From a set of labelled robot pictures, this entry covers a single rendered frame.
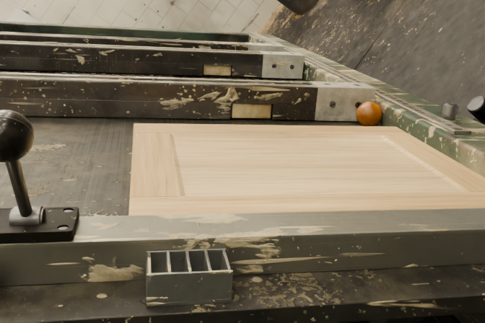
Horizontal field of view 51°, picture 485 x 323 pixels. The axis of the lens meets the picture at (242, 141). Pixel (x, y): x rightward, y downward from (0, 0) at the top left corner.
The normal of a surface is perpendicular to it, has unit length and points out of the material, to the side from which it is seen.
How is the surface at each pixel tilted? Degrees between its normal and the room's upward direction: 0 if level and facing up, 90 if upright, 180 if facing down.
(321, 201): 55
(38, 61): 90
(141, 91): 90
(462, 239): 90
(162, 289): 89
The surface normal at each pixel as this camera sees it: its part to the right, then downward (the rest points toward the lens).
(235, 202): 0.07, -0.95
